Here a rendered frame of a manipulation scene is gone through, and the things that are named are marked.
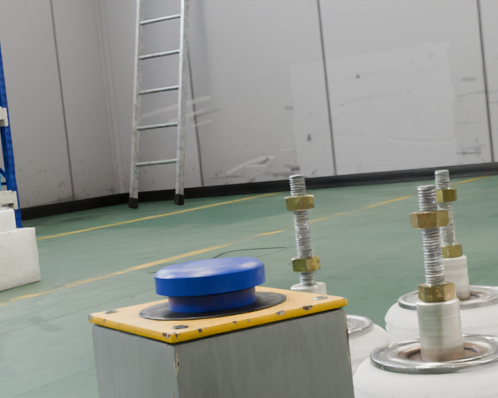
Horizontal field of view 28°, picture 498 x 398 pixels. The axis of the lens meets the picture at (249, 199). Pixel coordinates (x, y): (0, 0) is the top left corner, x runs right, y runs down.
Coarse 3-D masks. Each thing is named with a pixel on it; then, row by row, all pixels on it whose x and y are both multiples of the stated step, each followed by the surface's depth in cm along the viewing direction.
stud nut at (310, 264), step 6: (294, 258) 61; (300, 258) 61; (306, 258) 61; (312, 258) 61; (318, 258) 61; (294, 264) 61; (300, 264) 61; (306, 264) 60; (312, 264) 61; (318, 264) 61; (294, 270) 61; (300, 270) 61; (306, 270) 61; (312, 270) 61
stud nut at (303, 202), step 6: (288, 198) 61; (294, 198) 60; (300, 198) 60; (306, 198) 60; (312, 198) 61; (288, 204) 61; (294, 204) 60; (300, 204) 60; (306, 204) 60; (312, 204) 61; (288, 210) 61; (294, 210) 61
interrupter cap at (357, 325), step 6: (348, 318) 64; (354, 318) 63; (360, 318) 63; (366, 318) 62; (348, 324) 62; (354, 324) 61; (360, 324) 61; (366, 324) 61; (372, 324) 61; (348, 330) 60; (354, 330) 59; (360, 330) 59; (366, 330) 60; (354, 336) 59
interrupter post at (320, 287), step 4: (296, 284) 62; (300, 284) 62; (316, 284) 61; (320, 284) 61; (324, 284) 61; (292, 288) 61; (296, 288) 61; (300, 288) 61; (304, 288) 61; (308, 288) 60; (312, 288) 60; (316, 288) 61; (320, 288) 61; (324, 288) 61; (308, 292) 60; (312, 292) 60; (316, 292) 61; (320, 292) 61; (324, 292) 61
